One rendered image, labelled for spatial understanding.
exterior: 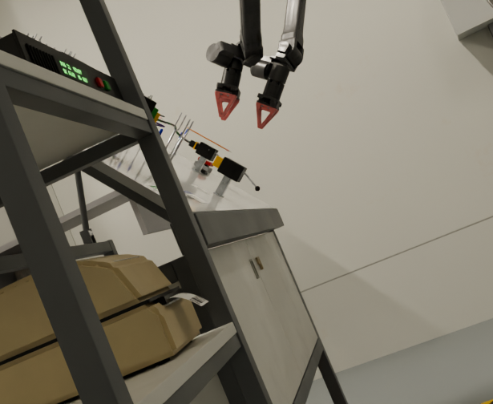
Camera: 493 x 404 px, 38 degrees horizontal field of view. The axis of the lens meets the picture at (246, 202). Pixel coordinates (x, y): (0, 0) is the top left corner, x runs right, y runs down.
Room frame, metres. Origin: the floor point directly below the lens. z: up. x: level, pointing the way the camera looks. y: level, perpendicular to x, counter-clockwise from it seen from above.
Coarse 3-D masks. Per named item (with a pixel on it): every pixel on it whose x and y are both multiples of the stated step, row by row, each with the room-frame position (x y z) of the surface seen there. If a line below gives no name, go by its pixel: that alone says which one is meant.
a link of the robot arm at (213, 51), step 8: (208, 48) 2.10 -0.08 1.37; (216, 48) 2.08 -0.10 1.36; (224, 48) 2.07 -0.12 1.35; (232, 48) 2.10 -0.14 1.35; (240, 48) 2.14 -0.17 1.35; (208, 56) 2.10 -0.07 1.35; (216, 56) 2.07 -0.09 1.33; (224, 56) 2.09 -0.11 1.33; (232, 56) 2.10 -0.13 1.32; (240, 56) 2.12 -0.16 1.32; (256, 56) 2.09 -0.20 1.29; (216, 64) 2.11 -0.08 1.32; (224, 64) 2.11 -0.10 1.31; (248, 64) 2.12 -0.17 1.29
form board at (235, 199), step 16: (112, 160) 1.42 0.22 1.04; (128, 160) 1.56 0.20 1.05; (144, 160) 1.73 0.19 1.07; (176, 160) 2.21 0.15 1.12; (112, 176) 1.33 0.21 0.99; (128, 176) 1.32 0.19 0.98; (144, 176) 1.45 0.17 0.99; (192, 176) 1.99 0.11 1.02; (208, 176) 2.28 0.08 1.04; (144, 192) 1.32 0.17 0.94; (192, 192) 1.62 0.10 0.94; (224, 192) 2.04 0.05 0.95; (240, 192) 2.34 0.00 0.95; (192, 208) 1.37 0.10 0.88; (208, 208) 1.50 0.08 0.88; (224, 208) 1.66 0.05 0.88; (240, 208) 1.85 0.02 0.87; (256, 208) 2.09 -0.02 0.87; (272, 208) 2.43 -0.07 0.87
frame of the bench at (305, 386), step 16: (176, 272) 1.32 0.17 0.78; (192, 288) 1.32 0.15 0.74; (192, 304) 1.32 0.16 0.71; (304, 304) 2.44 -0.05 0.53; (208, 320) 1.31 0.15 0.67; (320, 352) 2.35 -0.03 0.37; (224, 368) 1.32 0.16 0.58; (320, 368) 2.44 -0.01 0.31; (224, 384) 1.32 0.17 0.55; (304, 384) 1.86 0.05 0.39; (336, 384) 2.44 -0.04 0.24; (240, 400) 1.32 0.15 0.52; (304, 400) 1.78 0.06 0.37; (336, 400) 2.44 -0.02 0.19
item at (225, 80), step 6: (228, 72) 2.14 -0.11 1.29; (234, 72) 2.14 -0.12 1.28; (240, 72) 2.15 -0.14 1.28; (222, 78) 2.15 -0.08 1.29; (228, 78) 2.14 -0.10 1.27; (234, 78) 2.14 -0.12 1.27; (216, 84) 2.12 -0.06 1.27; (222, 84) 2.11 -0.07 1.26; (228, 84) 2.11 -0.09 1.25; (234, 84) 2.14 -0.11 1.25; (228, 90) 2.16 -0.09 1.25; (234, 90) 2.11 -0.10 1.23
